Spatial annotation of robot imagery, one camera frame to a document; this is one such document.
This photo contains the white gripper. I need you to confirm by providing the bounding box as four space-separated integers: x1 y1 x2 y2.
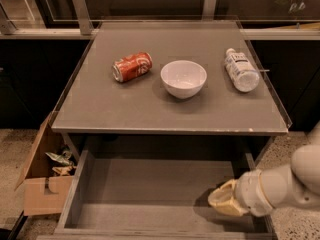
208 170 273 217

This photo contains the grey top drawer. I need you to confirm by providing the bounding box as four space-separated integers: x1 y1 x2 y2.
37 151 278 240

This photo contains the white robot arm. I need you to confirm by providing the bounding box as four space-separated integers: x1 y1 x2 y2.
207 122 320 217

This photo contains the grey drawer cabinet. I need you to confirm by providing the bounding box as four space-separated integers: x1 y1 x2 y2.
52 21 288 159

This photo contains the white bowl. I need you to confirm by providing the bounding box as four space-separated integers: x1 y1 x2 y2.
160 60 207 99

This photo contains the clear plastic water bottle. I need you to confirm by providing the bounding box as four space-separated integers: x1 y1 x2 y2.
224 48 260 93

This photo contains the clear acrylic guard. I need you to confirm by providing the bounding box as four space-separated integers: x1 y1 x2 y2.
49 14 293 129

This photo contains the red soda can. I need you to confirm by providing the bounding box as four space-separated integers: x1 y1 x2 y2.
112 52 153 83

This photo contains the crumpled green wrapper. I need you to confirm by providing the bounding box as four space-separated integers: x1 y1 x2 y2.
46 150 74 166

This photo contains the crumpled tan paper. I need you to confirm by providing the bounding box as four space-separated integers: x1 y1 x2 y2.
52 166 76 176

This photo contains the cardboard box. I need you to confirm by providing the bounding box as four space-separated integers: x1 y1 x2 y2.
16 114 73 216

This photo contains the right metal bracket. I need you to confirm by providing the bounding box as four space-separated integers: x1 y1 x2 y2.
202 0 217 20

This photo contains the metal bracket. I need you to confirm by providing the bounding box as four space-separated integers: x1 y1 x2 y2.
202 0 217 20
72 0 93 35

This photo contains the left metal bracket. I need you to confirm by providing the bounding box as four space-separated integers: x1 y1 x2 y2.
72 0 93 35

